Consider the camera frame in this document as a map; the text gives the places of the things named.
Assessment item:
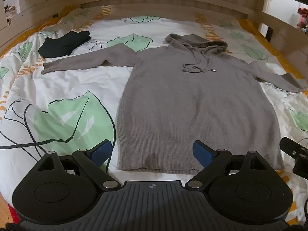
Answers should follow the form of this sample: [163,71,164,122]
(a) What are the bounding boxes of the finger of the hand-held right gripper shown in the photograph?
[280,137,308,159]

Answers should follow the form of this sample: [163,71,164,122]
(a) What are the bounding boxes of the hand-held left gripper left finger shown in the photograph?
[31,140,122,190]

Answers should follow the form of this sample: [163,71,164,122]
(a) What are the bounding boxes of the pile of colourful clothes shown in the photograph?
[297,7,308,33]

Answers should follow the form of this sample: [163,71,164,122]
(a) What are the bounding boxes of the white leaf print bed sheet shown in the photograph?
[0,5,308,212]

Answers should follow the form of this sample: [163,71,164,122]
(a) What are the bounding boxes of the grey hooded sweater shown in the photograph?
[41,33,308,175]

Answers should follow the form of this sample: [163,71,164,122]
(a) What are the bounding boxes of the black folded cloth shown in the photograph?
[38,31,91,59]

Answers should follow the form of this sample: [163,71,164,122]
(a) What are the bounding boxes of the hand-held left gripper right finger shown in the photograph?
[185,140,275,190]

